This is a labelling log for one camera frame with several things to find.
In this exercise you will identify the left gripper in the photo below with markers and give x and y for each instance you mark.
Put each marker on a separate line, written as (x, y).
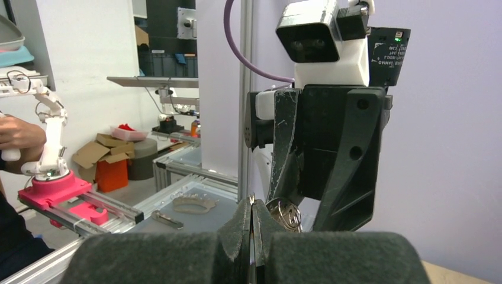
(340, 134)

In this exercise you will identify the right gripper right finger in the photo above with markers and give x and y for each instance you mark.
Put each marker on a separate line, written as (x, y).
(331, 257)

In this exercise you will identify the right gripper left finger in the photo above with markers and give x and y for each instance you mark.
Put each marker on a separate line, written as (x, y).
(222, 256)

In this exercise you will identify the pink leader arm base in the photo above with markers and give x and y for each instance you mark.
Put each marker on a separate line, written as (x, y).
(45, 195)

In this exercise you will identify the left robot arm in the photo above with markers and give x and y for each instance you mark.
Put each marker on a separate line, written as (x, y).
(387, 49)

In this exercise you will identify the operator hand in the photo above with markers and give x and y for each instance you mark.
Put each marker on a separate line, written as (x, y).
(19, 134)

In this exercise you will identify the orange box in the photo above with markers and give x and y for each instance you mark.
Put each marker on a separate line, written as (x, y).
(111, 176)

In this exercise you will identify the cardboard boxes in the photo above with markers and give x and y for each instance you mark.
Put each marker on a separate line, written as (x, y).
(103, 148)

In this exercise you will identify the aluminium frame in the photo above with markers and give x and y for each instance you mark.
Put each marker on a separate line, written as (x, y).
(17, 82)

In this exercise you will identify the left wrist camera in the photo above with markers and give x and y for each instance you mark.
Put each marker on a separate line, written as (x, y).
(328, 43)

